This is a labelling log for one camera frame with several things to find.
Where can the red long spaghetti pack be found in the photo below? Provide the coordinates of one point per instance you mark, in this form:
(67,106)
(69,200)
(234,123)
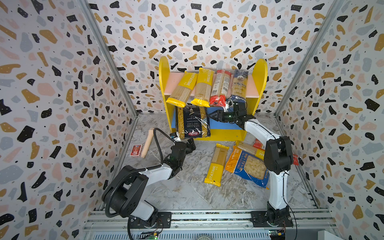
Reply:
(257,144)

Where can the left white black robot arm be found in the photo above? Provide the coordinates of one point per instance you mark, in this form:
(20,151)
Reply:
(123,196)

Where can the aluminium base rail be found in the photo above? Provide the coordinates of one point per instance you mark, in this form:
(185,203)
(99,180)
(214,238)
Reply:
(308,224)

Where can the dark penne pasta bag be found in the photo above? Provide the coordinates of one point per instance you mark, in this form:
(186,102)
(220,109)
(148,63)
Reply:
(192,122)

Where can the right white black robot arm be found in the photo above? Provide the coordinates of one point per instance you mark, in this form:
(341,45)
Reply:
(278,159)

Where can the yellow Pastatime spaghetti pack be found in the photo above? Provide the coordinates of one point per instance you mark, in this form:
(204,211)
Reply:
(182,92)

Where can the blue orange orecchiette bag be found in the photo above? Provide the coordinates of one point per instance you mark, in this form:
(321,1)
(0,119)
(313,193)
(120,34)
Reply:
(248,167)

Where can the wooden rolling pin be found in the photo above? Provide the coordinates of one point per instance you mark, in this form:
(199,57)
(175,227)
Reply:
(147,144)

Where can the blue yellow spaghetti pack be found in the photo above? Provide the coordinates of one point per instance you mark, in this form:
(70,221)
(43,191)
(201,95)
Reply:
(239,86)

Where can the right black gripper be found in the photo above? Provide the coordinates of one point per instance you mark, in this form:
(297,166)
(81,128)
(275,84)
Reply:
(223,114)

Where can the pink upper shelf board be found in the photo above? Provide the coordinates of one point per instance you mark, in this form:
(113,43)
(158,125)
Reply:
(174,79)

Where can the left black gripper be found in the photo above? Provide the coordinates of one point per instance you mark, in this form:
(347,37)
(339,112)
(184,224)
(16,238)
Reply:
(191,146)

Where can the red playing card box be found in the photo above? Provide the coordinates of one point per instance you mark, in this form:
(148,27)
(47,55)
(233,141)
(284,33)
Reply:
(136,151)

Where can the red clear spaghetti pack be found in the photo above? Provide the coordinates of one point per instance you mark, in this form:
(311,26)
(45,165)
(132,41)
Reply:
(220,88)

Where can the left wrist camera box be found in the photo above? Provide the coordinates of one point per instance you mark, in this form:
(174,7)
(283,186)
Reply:
(175,136)

